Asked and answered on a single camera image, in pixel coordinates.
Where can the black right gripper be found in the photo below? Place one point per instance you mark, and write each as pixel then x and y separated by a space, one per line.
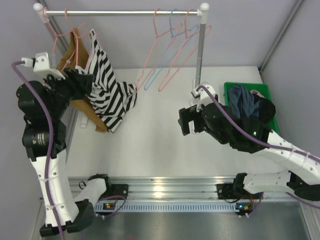
pixel 186 115

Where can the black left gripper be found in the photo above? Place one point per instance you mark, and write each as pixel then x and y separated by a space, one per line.
pixel 66 81

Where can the black white striped tank top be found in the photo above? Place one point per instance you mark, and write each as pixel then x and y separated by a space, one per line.
pixel 110 99

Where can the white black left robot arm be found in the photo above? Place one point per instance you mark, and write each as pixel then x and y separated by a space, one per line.
pixel 44 139

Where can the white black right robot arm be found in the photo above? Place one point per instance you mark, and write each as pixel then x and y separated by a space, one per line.
pixel 301 174

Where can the brown tank top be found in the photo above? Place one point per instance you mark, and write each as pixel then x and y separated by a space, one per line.
pixel 84 105

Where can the pink hanger under brown top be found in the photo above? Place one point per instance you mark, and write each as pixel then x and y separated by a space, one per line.
pixel 57 36

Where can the blue hanger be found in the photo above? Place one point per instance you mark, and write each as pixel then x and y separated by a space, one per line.
pixel 168 54

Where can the blue grey garment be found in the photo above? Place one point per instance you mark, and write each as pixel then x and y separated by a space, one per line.
pixel 242 102

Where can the pink garment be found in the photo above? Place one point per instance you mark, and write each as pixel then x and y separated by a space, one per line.
pixel 255 92

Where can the black garment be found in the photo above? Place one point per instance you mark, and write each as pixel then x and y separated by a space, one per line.
pixel 266 109

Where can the green plastic bin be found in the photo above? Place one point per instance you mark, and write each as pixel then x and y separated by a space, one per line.
pixel 262 88

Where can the white clothes rack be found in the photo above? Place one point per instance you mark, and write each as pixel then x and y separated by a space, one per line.
pixel 201 13

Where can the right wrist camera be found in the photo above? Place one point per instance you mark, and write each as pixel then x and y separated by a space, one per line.
pixel 201 98

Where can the white slotted cable duct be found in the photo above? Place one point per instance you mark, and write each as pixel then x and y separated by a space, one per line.
pixel 167 207

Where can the aluminium rail frame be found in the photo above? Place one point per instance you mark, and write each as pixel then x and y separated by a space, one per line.
pixel 148 158

